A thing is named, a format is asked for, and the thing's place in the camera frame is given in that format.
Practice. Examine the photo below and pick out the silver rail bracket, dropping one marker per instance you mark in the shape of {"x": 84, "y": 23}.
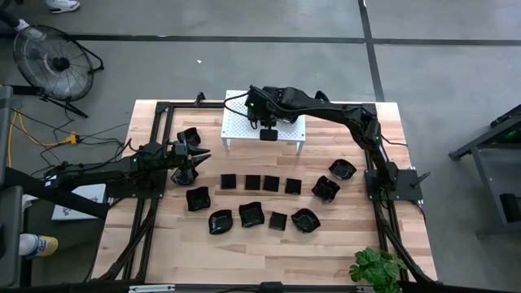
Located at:
{"x": 365, "y": 289}
{"x": 151, "y": 288}

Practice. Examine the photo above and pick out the black diagonal strut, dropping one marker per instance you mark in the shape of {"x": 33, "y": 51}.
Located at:
{"x": 61, "y": 195}

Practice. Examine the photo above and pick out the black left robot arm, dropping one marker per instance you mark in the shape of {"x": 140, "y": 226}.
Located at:
{"x": 93, "y": 175}

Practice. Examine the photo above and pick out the white perforated metal shelf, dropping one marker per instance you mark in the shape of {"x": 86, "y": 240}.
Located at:
{"x": 236, "y": 126}

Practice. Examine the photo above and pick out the black wavy square mini plate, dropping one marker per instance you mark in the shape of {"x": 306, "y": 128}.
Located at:
{"x": 325, "y": 189}
{"x": 198, "y": 199}
{"x": 251, "y": 214}
{"x": 191, "y": 136}

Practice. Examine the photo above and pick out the person's leg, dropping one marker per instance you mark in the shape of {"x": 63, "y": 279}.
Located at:
{"x": 7, "y": 18}

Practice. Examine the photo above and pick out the green potted plant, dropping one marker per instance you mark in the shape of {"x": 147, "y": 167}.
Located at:
{"x": 374, "y": 268}

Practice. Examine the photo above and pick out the black table clamp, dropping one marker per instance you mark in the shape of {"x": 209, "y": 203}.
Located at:
{"x": 322, "y": 96}
{"x": 199, "y": 98}

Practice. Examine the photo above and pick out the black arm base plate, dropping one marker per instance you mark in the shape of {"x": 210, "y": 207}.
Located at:
{"x": 407, "y": 187}
{"x": 122, "y": 191}

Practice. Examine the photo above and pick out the black aluminium table frame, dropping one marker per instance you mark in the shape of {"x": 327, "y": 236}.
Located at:
{"x": 195, "y": 105}

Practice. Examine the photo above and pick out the black front rail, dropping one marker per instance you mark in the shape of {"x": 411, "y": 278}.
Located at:
{"x": 81, "y": 288}

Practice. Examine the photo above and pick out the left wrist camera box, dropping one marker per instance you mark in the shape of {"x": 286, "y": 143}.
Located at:
{"x": 180, "y": 149}

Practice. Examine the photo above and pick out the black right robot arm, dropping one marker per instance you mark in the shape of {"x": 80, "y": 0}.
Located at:
{"x": 325, "y": 106}

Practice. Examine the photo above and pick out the yellow power splitter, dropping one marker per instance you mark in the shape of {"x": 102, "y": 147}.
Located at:
{"x": 72, "y": 138}

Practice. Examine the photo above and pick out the white yellow spray bottle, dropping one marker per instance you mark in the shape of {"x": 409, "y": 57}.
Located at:
{"x": 38, "y": 245}

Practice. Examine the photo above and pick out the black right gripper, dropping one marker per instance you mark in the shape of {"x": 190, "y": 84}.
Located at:
{"x": 270, "y": 116}

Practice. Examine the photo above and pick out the grey metal workbench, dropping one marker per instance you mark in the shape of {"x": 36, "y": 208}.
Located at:
{"x": 488, "y": 183}

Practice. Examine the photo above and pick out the white printed carton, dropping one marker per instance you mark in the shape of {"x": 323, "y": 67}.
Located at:
{"x": 81, "y": 201}

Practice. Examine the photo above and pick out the black box on workbench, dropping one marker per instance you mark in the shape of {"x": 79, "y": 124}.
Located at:
{"x": 510, "y": 207}

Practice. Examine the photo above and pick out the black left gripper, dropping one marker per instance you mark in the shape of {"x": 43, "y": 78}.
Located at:
{"x": 182, "y": 162}

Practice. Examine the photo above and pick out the person's white shoe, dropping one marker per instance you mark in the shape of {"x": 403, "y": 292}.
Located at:
{"x": 62, "y": 5}
{"x": 24, "y": 28}

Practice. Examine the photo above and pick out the black floor fan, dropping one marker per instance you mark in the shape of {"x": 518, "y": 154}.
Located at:
{"x": 53, "y": 63}

